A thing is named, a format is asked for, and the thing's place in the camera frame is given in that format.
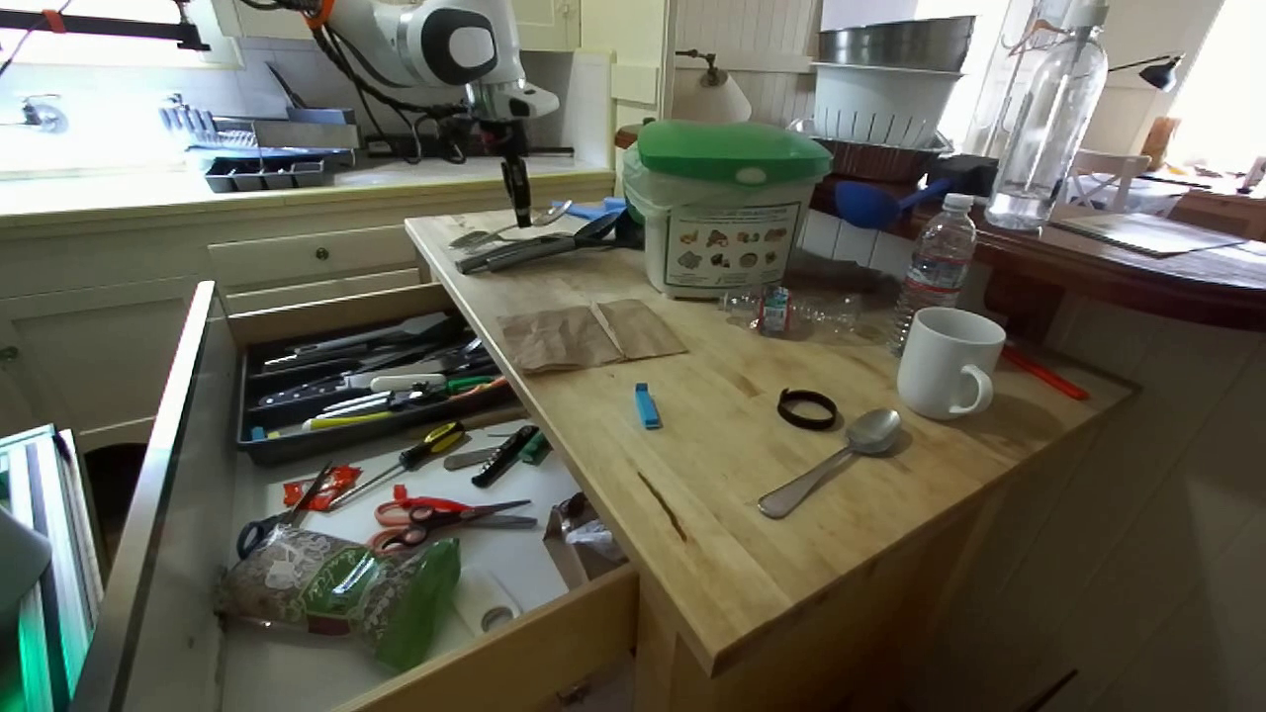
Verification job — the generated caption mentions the red pen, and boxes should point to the red pen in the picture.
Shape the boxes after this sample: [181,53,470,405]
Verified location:
[1000,349,1089,401]

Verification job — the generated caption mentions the clear plastic water bottle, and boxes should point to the clear plastic water bottle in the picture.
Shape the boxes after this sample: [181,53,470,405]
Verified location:
[894,195,977,344]

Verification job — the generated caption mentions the white ceramic mug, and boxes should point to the white ceramic mug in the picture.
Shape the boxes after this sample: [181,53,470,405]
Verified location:
[898,306,1006,419]

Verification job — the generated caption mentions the small table lamp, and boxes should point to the small table lamp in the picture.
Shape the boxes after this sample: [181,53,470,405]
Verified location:
[674,49,753,123]

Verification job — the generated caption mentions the black cutlery organizer tray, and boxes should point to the black cutlery organizer tray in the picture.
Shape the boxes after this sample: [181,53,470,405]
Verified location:
[238,310,516,467]

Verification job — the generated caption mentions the metal mixing bowl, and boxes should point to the metal mixing bowl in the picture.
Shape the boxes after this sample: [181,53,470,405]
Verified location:
[819,17,973,73]

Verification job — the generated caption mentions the black marker pen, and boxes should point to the black marker pen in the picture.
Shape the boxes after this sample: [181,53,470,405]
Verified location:
[470,423,538,491]

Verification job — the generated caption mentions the blue ice cube tray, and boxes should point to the blue ice cube tray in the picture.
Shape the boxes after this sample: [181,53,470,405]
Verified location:
[201,156,343,195]

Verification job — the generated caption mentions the metal spoon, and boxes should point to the metal spoon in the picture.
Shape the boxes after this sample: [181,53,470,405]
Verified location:
[758,409,904,520]

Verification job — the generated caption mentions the red handled scissors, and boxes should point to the red handled scissors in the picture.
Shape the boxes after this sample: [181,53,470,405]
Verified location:
[367,487,538,559]

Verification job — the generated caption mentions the grey utensils pile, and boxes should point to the grey utensils pile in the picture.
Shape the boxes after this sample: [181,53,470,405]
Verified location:
[455,207,642,273]

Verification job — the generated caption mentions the open wooden drawer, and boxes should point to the open wooden drawer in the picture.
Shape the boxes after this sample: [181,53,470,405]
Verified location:
[71,278,644,712]

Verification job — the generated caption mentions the green plastic bag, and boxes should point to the green plastic bag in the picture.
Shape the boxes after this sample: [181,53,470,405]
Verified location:
[220,529,464,671]

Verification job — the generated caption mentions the black handled scissors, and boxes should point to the black handled scissors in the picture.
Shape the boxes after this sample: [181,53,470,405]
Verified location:
[235,467,334,560]

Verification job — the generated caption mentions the small glass jar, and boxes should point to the small glass jar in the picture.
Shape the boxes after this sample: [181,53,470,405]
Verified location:
[756,286,794,338]

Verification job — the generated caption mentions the small blue lighter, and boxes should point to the small blue lighter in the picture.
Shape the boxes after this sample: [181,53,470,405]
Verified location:
[633,382,660,432]

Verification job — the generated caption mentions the large clear glass bottle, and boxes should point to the large clear glass bottle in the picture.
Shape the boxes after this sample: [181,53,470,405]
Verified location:
[985,0,1107,232]

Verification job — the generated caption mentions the green lid compost bin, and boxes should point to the green lid compost bin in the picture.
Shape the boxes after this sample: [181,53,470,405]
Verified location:
[621,123,832,297]

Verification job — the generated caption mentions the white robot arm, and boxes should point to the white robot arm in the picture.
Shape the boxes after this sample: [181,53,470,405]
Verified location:
[240,0,562,171]

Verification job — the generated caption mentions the black hair tie ring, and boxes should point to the black hair tie ring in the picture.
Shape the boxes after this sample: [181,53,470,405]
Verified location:
[772,382,843,436]

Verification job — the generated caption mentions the yellow black screwdriver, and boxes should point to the yellow black screwdriver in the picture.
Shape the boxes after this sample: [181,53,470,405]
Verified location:
[343,423,468,502]

